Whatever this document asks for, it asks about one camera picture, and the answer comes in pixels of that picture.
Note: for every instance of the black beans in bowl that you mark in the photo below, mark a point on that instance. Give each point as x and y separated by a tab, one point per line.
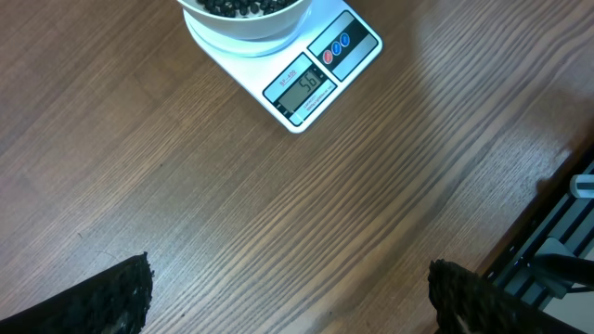
243	8

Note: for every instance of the white bowl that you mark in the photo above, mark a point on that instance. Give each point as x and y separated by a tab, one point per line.
249	28

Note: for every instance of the white digital kitchen scale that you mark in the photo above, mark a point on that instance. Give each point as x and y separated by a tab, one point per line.
296	74

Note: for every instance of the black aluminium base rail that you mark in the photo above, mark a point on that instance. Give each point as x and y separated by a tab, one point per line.
563	225

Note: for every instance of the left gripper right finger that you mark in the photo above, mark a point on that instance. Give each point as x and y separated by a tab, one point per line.
466	303

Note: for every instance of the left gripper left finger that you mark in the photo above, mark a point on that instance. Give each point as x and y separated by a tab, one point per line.
116	300

